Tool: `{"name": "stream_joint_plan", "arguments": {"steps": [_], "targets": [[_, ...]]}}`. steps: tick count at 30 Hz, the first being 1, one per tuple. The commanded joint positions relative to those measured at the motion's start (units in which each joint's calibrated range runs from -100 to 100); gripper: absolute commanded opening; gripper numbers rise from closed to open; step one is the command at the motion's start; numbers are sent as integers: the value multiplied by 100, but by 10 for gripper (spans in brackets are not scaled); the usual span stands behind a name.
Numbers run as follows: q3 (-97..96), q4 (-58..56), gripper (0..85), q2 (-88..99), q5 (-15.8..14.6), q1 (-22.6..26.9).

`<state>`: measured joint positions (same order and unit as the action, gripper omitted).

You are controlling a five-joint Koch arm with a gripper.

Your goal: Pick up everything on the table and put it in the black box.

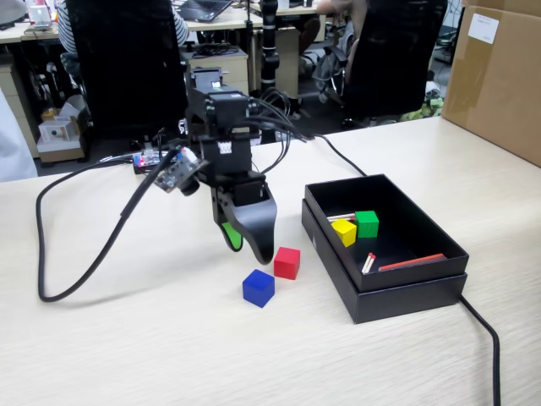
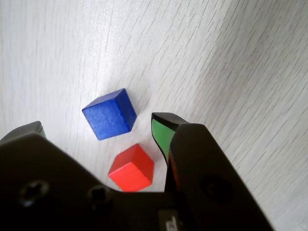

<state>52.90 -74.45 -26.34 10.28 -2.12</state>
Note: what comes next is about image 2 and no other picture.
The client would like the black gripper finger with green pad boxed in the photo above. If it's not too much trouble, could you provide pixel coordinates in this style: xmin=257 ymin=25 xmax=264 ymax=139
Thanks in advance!
xmin=151 ymin=112 xmax=275 ymax=231
xmin=0 ymin=120 xmax=121 ymax=231

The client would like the red wooden cube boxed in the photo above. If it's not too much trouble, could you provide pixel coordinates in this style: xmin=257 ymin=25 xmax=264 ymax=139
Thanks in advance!
xmin=107 ymin=143 xmax=155 ymax=193

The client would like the blue wooden cube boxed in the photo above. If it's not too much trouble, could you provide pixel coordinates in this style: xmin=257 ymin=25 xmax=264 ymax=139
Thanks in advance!
xmin=81 ymin=88 xmax=138 ymax=141

